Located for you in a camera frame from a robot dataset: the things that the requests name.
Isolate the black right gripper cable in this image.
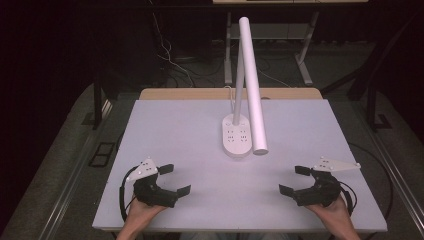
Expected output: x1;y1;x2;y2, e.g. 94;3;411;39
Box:
338;180;358;216

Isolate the person's right hand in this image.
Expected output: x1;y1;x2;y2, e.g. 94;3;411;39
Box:
306;197;356;233

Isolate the long black cable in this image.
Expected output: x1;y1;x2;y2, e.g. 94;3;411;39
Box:
348;142;395;222

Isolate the person's left hand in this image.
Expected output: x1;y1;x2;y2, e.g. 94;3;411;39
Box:
122;199;167;231

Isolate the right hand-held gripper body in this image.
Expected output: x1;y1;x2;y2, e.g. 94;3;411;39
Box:
294;156;362;208

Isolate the black rectangular floor frame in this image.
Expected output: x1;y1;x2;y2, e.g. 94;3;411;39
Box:
87;142;116;168

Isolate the aluminium floor rail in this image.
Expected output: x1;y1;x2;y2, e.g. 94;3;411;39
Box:
37;99;115;240
351;99;424;231

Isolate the black metal stand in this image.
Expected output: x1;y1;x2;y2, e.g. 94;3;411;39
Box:
365;81;393;132

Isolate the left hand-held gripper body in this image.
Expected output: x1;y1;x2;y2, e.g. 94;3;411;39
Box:
125;157;179;209

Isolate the white floor cable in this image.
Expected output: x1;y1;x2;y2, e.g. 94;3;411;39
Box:
150;12;195;88

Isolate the white desk lamp with sockets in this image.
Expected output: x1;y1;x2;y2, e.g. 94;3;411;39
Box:
221;16;270;159

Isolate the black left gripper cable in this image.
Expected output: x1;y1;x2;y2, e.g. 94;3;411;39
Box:
118;165;139;222

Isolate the white lamp cable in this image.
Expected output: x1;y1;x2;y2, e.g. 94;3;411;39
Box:
224;85;236;115

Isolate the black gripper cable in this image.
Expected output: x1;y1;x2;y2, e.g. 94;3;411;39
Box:
118;165;139;222
338;180;358;216

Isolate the grey metal desk frame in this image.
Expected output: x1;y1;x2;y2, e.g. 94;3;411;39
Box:
223;11;321;87

